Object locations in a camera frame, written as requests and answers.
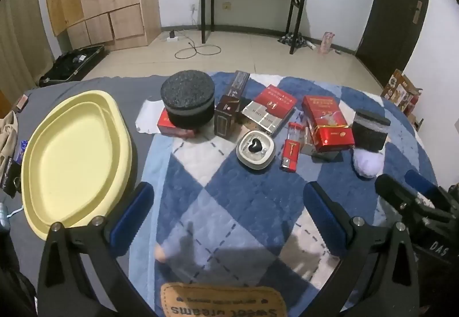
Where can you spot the brown blanket label patch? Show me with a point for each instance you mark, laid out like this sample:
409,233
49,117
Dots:
222,302

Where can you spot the red lighter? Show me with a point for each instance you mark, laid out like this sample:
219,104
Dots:
292,148

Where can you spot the dark door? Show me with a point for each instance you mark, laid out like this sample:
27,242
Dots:
391,8

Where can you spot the small black foam cylinder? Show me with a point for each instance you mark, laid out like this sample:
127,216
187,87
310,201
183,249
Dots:
371,130

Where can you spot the white power strip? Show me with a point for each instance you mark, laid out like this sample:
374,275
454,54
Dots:
173,37

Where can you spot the small copper box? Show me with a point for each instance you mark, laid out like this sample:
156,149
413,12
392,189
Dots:
22,102

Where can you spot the beige curtain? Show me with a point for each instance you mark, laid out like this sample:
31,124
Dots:
21,37

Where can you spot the light blue case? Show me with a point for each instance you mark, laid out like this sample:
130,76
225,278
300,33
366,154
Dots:
3,216

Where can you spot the dark patterned cloth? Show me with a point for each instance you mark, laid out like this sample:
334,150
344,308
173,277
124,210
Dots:
294,40

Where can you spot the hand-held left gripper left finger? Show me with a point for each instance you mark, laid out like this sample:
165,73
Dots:
134,216

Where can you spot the beige clothing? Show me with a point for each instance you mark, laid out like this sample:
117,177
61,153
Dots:
8,141

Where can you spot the long brown carton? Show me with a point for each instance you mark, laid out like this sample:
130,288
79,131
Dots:
238,82

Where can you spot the pink package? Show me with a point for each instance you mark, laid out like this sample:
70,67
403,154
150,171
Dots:
326,42

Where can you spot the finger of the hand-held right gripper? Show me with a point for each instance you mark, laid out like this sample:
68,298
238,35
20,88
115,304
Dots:
419,182
391,188

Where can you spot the red and silver carton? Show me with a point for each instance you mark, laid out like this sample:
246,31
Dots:
269,107

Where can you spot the round tin with black knob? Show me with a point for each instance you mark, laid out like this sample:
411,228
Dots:
255,152

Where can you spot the large black foam cylinder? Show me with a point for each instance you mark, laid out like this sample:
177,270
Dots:
188,98

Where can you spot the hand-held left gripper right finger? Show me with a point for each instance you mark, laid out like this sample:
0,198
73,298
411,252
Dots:
322,216

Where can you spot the blue packet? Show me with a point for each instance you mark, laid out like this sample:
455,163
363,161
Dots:
24,150

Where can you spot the dark brown box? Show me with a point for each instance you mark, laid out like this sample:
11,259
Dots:
226,116

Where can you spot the printed cardboard box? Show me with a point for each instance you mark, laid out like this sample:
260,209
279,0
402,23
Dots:
401,91

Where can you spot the black suitcase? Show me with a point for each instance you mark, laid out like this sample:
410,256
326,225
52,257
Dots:
71,64

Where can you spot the yellow plastic basin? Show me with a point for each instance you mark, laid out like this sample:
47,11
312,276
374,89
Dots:
71,162

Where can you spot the blue plaid blanket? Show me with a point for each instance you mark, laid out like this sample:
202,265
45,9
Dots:
229,202

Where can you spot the small red box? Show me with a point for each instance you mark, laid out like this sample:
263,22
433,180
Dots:
166,125

